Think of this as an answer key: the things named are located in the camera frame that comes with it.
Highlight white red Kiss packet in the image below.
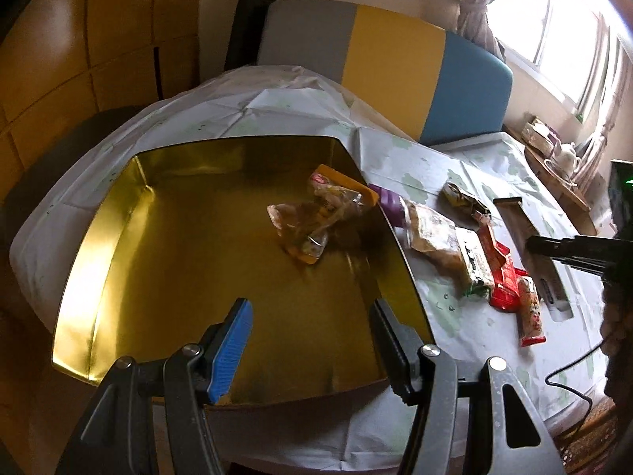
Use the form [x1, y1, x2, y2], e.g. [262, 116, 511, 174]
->
[517, 275, 546, 348]

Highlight round cake snack packet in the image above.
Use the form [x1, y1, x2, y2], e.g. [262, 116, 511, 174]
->
[404, 199, 464, 272]

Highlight purple snack packet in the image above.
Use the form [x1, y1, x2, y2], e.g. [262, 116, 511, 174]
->
[369, 183, 406, 228]

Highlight brown box lid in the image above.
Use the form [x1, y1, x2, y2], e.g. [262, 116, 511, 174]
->
[493, 198, 573, 322]

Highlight wooden side table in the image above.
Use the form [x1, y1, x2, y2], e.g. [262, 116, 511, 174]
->
[502, 125, 597, 236]

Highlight white teapot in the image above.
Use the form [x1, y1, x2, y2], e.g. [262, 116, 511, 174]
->
[545, 142, 580, 179]

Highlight large red snack packet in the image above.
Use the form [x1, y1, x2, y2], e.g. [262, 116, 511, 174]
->
[478, 217, 525, 313]

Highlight white green patterned tablecloth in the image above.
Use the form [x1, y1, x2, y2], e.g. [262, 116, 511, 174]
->
[8, 64, 615, 473]

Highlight green cracker packet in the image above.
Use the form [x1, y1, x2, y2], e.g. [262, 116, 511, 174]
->
[456, 227, 495, 300]

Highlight tissue box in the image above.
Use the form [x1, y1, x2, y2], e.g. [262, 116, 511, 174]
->
[520, 116, 560, 158]

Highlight dark gold foil snack packet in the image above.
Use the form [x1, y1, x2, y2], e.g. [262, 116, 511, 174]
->
[442, 181, 491, 221]

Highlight clear orange snack bag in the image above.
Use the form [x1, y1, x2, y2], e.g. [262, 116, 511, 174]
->
[266, 164, 379, 265]

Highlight window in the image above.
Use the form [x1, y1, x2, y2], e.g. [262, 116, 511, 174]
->
[487, 0, 624, 124]

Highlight black cable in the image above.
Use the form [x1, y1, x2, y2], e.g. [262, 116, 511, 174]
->
[543, 338, 607, 437]

